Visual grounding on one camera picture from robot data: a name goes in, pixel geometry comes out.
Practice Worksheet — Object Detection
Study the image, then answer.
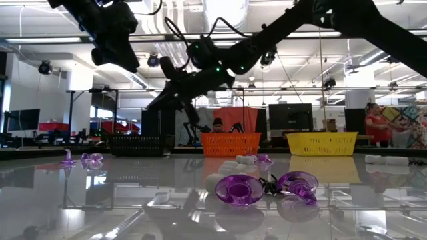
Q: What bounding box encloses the black background rig frame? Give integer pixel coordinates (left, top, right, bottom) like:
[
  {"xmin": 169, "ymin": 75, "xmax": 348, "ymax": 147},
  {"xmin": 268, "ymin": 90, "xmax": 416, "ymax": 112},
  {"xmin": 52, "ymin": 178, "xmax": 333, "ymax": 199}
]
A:
[{"xmin": 68, "ymin": 86, "xmax": 246, "ymax": 147}]

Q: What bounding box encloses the black plastic basket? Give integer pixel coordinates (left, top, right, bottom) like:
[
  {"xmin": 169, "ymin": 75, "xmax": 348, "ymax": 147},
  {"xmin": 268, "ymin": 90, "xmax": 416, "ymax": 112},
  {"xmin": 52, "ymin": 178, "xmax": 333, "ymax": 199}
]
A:
[{"xmin": 109, "ymin": 133, "xmax": 165, "ymax": 157}]

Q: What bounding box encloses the person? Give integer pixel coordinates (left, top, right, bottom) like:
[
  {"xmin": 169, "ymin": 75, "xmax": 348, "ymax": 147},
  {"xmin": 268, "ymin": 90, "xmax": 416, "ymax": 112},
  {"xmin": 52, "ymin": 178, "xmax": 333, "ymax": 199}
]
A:
[
  {"xmin": 211, "ymin": 117, "xmax": 225, "ymax": 133},
  {"xmin": 364, "ymin": 101, "xmax": 398, "ymax": 148}
]

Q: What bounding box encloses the black aluminium table frame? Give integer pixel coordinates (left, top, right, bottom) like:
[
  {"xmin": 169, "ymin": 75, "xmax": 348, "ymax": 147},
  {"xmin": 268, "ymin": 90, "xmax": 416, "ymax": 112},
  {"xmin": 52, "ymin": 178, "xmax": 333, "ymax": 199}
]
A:
[{"xmin": 0, "ymin": 146, "xmax": 427, "ymax": 161}]

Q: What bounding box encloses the black partition panel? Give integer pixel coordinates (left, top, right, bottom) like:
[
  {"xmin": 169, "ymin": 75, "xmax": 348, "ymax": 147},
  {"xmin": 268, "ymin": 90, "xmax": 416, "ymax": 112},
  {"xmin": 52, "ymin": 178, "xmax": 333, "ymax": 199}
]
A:
[{"xmin": 141, "ymin": 108, "xmax": 177, "ymax": 136}]

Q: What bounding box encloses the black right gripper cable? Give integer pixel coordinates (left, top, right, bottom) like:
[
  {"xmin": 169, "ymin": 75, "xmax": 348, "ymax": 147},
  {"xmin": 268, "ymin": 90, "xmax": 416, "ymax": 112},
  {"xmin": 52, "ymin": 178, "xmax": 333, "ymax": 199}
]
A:
[{"xmin": 163, "ymin": 15, "xmax": 254, "ymax": 73}]

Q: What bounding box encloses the orange partition panel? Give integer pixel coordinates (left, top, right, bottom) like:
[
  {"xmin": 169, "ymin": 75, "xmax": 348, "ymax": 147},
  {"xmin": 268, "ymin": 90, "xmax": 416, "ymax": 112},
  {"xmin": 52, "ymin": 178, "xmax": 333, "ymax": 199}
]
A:
[{"xmin": 213, "ymin": 106, "xmax": 259, "ymax": 133}]

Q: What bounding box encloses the red box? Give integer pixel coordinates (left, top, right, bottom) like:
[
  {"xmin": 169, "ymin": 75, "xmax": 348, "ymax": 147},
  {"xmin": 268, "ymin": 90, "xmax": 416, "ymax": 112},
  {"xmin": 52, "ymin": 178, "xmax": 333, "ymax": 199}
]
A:
[{"xmin": 38, "ymin": 121, "xmax": 70, "ymax": 132}]

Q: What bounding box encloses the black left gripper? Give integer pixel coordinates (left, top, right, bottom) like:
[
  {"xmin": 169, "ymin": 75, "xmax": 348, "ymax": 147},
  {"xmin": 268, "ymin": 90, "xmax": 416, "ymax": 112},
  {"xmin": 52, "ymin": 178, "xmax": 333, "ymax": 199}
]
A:
[{"xmin": 95, "ymin": 2, "xmax": 141, "ymax": 74}]

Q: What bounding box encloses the black ceiling spotlight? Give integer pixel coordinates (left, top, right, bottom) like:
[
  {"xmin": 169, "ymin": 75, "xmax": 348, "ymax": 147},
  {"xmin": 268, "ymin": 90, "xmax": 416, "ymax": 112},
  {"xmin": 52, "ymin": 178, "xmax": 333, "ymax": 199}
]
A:
[
  {"xmin": 38, "ymin": 59, "xmax": 53, "ymax": 76},
  {"xmin": 260, "ymin": 46, "xmax": 278, "ymax": 67},
  {"xmin": 322, "ymin": 77, "xmax": 337, "ymax": 91},
  {"xmin": 147, "ymin": 52, "xmax": 160, "ymax": 69}
]

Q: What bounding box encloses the black overhead light bar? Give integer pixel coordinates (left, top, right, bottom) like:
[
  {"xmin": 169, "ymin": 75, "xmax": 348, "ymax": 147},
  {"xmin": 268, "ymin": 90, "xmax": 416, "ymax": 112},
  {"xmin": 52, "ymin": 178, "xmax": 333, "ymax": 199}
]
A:
[{"xmin": 0, "ymin": 29, "xmax": 427, "ymax": 45}]

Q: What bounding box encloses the orange plastic basket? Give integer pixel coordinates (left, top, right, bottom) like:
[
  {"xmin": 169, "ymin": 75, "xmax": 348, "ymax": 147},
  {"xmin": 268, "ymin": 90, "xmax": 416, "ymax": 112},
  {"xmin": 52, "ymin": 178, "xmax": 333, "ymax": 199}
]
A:
[{"xmin": 200, "ymin": 132, "xmax": 263, "ymax": 158}]

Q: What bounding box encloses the black computer monitor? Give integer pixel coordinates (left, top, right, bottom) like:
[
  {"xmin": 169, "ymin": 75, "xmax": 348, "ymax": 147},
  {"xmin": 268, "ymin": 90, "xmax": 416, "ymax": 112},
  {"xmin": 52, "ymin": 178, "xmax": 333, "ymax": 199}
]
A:
[
  {"xmin": 344, "ymin": 108, "xmax": 367, "ymax": 133},
  {"xmin": 268, "ymin": 103, "xmax": 314, "ymax": 131},
  {"xmin": 7, "ymin": 108, "xmax": 41, "ymax": 132}
]

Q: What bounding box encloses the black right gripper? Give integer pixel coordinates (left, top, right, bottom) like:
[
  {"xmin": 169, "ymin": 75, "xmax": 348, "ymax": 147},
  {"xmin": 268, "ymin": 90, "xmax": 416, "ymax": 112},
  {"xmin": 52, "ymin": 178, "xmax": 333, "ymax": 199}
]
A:
[{"xmin": 146, "ymin": 66, "xmax": 234, "ymax": 111}]

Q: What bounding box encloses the small white plastic decoration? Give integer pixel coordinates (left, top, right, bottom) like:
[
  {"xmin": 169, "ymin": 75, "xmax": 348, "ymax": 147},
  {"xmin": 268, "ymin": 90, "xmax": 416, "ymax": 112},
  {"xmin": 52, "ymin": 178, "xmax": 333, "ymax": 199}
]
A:
[
  {"xmin": 218, "ymin": 160, "xmax": 248, "ymax": 177},
  {"xmin": 235, "ymin": 154, "xmax": 256, "ymax": 165},
  {"xmin": 364, "ymin": 154, "xmax": 410, "ymax": 167},
  {"xmin": 203, "ymin": 173, "xmax": 225, "ymax": 195}
]

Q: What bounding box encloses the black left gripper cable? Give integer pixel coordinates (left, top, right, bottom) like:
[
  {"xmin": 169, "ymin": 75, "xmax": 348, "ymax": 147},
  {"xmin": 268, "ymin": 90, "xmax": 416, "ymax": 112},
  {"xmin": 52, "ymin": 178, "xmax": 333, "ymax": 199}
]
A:
[{"xmin": 131, "ymin": 0, "xmax": 164, "ymax": 17}]

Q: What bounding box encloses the red cloth cover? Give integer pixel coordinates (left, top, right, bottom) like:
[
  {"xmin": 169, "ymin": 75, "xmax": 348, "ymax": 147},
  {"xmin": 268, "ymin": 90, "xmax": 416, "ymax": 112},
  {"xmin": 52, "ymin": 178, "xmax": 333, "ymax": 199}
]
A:
[{"xmin": 99, "ymin": 120, "xmax": 141, "ymax": 134}]

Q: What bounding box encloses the colourful wall mural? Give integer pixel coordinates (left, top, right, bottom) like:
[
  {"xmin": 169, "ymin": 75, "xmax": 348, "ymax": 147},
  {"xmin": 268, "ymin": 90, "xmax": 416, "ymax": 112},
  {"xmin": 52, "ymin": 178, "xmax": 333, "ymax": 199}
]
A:
[{"xmin": 382, "ymin": 105, "xmax": 427, "ymax": 149}]

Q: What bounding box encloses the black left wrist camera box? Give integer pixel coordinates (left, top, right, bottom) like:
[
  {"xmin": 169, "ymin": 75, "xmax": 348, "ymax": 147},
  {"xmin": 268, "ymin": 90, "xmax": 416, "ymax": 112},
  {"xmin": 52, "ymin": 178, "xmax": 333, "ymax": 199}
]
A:
[{"xmin": 91, "ymin": 47, "xmax": 105, "ymax": 67}]

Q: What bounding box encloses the grey partition panel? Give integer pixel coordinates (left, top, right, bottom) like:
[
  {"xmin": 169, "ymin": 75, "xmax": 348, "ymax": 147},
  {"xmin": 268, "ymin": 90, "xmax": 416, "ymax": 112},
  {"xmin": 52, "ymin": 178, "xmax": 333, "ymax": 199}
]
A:
[{"xmin": 175, "ymin": 107, "xmax": 214, "ymax": 147}]

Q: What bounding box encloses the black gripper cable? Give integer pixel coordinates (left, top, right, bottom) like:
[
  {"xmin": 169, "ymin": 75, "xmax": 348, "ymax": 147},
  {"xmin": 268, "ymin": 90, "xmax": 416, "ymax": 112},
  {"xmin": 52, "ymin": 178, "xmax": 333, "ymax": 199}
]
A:
[
  {"xmin": 163, "ymin": 15, "xmax": 254, "ymax": 73},
  {"xmin": 131, "ymin": 0, "xmax": 164, "ymax": 17}
]

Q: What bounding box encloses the thin hanging pole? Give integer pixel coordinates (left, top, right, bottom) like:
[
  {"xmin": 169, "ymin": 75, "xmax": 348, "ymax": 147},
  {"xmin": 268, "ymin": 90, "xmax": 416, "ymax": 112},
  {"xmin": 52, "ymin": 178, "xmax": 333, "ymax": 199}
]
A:
[{"xmin": 316, "ymin": 28, "xmax": 327, "ymax": 133}]

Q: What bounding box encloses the silver ventilation duct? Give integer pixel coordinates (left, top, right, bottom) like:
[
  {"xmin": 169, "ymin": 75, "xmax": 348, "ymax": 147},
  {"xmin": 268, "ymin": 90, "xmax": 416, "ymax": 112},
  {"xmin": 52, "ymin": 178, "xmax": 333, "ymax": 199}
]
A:
[{"xmin": 203, "ymin": 0, "xmax": 250, "ymax": 37}]

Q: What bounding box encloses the yellow plastic basket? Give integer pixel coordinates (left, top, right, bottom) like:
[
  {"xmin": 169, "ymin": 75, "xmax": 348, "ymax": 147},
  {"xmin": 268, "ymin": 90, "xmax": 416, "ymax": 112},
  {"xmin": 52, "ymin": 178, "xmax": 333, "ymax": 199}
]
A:
[{"xmin": 286, "ymin": 131, "xmax": 359, "ymax": 157}]

